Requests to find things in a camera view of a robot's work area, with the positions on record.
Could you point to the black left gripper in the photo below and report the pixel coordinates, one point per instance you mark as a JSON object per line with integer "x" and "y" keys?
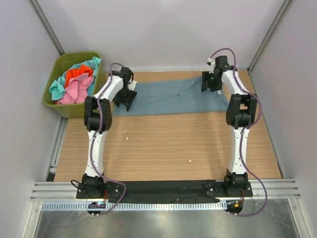
{"x": 128, "y": 101}

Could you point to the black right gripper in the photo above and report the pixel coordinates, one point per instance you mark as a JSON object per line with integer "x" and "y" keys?
{"x": 213, "y": 88}

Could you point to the blue-grey t shirt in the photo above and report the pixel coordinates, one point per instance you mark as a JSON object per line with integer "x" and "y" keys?
{"x": 173, "y": 97}

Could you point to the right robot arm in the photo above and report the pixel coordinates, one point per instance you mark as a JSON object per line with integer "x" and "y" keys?
{"x": 240, "y": 114}

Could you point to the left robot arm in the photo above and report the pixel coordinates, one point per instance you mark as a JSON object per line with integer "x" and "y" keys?
{"x": 118, "y": 89}

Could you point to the pink t shirt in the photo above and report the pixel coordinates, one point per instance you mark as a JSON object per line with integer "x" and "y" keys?
{"x": 76, "y": 92}

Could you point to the green plastic bin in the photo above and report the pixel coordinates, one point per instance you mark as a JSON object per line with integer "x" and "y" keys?
{"x": 62, "y": 64}

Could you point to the orange t shirt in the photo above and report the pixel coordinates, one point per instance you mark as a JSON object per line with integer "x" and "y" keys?
{"x": 75, "y": 72}

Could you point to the teal t shirt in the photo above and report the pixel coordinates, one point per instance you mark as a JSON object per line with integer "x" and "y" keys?
{"x": 57, "y": 89}

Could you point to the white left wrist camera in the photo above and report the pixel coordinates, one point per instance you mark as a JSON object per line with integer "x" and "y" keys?
{"x": 132, "y": 85}

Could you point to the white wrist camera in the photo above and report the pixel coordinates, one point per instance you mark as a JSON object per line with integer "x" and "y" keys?
{"x": 132, "y": 85}
{"x": 211, "y": 64}

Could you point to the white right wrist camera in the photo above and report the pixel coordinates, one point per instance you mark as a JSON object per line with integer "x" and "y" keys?
{"x": 211, "y": 64}

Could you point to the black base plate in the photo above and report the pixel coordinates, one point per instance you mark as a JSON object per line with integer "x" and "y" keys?
{"x": 164, "y": 192}

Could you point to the white slotted cable duct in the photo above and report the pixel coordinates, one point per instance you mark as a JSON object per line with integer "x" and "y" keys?
{"x": 97, "y": 206}

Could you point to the aluminium frame rail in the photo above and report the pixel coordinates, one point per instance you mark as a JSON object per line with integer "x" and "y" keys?
{"x": 62, "y": 191}

